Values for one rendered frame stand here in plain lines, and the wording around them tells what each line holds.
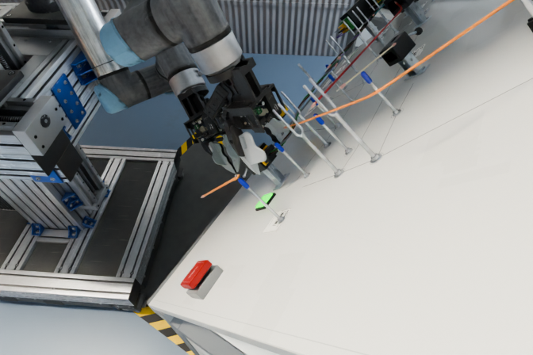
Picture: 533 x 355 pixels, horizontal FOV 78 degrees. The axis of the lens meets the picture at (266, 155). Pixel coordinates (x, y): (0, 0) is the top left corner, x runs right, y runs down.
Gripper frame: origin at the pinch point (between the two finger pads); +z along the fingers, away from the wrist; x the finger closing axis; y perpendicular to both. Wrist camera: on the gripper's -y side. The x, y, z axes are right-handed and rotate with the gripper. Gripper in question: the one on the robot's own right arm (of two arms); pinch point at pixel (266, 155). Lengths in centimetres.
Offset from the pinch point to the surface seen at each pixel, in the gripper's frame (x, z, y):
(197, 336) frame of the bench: -31.0, 31.3, -17.5
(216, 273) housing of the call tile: -23.3, 5.7, 2.5
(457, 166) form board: -9.2, -9.6, 37.0
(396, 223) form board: -15.6, -7.7, 33.1
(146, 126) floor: 56, 36, -183
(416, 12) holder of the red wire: 52, -3, 14
